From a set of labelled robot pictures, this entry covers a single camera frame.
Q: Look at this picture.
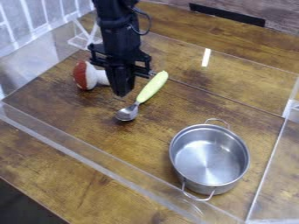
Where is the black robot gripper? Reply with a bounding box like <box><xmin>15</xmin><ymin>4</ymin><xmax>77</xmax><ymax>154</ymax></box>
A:
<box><xmin>89</xmin><ymin>14</ymin><xmax>153</xmax><ymax>96</ymax></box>

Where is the green handled metal spoon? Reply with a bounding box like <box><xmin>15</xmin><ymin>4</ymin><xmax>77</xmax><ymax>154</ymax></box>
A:
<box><xmin>117</xmin><ymin>71</ymin><xmax>169</xmax><ymax>121</ymax></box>

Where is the stainless steel pot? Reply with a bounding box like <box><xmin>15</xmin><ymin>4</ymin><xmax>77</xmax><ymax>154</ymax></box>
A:
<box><xmin>169</xmin><ymin>118</ymin><xmax>250</xmax><ymax>201</ymax></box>

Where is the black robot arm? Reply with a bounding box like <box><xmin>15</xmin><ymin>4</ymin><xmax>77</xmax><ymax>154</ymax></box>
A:
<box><xmin>89</xmin><ymin>0</ymin><xmax>153</xmax><ymax>96</ymax></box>

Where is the red white toy mushroom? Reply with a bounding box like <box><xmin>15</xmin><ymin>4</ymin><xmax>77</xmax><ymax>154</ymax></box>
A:
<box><xmin>73</xmin><ymin>60</ymin><xmax>110</xmax><ymax>90</ymax></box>

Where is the clear acrylic triangular stand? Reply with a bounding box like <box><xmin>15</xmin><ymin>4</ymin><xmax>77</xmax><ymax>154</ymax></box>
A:
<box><xmin>69</xmin><ymin>19</ymin><xmax>103</xmax><ymax>50</ymax></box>

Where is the black strip on table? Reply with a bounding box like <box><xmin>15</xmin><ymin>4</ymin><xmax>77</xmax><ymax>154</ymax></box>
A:
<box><xmin>190</xmin><ymin>3</ymin><xmax>267</xmax><ymax>27</ymax></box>

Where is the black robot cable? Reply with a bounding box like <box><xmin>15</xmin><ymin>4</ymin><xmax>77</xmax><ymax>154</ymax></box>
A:
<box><xmin>127</xmin><ymin>5</ymin><xmax>154</xmax><ymax>37</ymax></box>

